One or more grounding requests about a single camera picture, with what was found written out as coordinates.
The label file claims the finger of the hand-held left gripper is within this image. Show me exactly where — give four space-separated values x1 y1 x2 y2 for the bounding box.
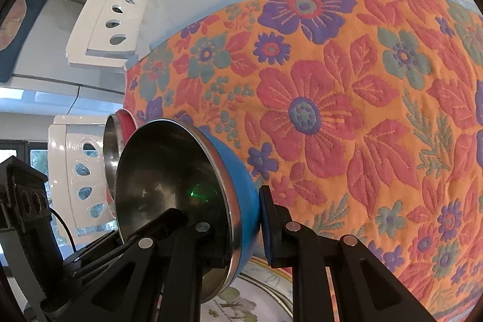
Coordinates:
121 208 188 248

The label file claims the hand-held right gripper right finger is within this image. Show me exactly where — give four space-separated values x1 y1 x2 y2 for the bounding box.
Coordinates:
258 185 438 322

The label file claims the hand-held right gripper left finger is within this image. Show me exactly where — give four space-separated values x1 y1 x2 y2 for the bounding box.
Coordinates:
40 222 235 322

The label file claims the blue steel bowl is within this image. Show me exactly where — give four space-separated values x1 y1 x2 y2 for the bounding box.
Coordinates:
114 119 262 304

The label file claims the white chair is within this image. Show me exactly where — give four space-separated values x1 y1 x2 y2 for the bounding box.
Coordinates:
48 114 118 237
65 0 154 71

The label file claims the red steel bowl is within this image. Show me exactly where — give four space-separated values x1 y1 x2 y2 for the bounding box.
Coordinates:
104 109 139 210

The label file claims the floral orange tablecloth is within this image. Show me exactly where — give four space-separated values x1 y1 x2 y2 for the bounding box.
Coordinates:
123 0 483 322

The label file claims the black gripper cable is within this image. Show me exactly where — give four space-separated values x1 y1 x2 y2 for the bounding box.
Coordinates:
50 208 77 253

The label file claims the dark window frame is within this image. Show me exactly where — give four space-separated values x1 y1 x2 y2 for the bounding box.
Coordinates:
0 139 51 196

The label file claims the blue wall picture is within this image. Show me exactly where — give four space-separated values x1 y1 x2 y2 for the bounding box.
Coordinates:
0 0 52 84

